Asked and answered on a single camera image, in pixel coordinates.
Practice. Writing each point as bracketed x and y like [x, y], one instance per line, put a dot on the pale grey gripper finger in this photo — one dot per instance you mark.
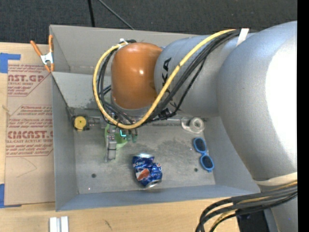
[106, 156]
[112, 151]

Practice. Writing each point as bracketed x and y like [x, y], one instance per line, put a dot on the brown cardboard board red print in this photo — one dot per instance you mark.
[29, 173]

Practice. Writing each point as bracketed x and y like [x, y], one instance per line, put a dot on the light green round thing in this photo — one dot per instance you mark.
[121, 141]

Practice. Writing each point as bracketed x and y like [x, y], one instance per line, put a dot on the crushed blue soda can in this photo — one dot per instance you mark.
[146, 171]

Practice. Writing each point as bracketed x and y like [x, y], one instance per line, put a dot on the grey metal bin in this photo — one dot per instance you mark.
[169, 153]

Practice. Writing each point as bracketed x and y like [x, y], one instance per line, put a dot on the blue sunglasses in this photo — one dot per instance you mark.
[205, 162]

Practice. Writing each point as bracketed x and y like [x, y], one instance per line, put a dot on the clear glass thing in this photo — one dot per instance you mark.
[196, 124]

